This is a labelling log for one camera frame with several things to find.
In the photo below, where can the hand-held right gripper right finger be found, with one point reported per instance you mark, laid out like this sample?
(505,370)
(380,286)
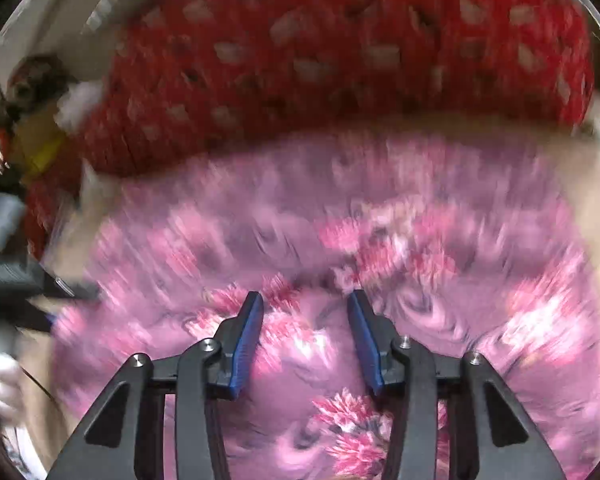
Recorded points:
(367,345)

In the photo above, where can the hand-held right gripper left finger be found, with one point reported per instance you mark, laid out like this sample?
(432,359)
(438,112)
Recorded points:
(245,345)

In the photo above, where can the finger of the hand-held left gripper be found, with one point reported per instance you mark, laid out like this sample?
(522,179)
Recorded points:
(72,289)

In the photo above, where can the purple floral garment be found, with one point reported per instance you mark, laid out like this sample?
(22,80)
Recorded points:
(330,240)

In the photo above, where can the red star print cloth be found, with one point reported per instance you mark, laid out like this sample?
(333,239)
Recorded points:
(47,210)

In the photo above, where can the yellow box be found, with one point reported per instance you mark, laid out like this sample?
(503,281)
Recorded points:
(40,147)

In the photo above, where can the beige fleece blanket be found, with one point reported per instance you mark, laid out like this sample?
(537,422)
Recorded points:
(597,185)

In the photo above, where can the red patterned pillow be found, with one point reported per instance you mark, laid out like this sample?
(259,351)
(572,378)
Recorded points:
(340,65)

